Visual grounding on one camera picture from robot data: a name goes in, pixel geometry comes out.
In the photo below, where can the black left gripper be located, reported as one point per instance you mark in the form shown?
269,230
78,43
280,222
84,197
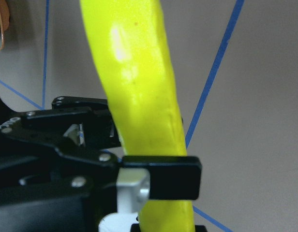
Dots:
55,175

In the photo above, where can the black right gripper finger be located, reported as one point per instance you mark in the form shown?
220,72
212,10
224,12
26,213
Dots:
144,178

